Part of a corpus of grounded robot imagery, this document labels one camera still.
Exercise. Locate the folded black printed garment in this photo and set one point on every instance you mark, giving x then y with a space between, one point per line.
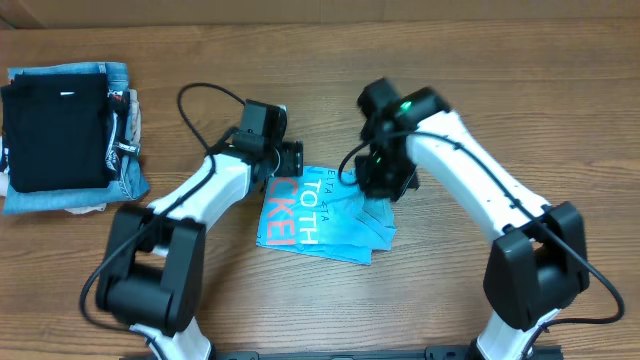
123 131

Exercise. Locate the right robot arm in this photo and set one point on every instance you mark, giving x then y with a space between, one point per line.
532 272

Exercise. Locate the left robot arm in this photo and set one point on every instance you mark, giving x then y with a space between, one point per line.
151 277

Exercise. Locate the folded blue jeans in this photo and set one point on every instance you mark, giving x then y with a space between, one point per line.
118 80

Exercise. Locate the light blue printed t-shirt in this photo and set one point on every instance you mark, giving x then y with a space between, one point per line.
317 215

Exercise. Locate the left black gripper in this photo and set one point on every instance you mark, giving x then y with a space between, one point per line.
292 159

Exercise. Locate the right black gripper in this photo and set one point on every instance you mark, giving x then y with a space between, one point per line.
371 187

